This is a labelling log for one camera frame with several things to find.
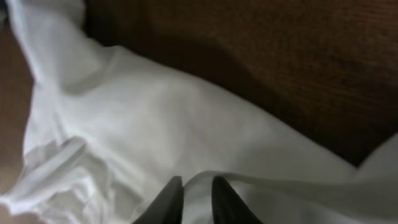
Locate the white t-shirt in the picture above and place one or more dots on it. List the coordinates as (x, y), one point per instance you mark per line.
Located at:
(108, 129)

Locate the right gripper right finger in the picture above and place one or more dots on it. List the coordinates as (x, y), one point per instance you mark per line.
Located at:
(227, 205)

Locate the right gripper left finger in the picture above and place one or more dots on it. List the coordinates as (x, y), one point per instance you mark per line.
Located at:
(167, 207)

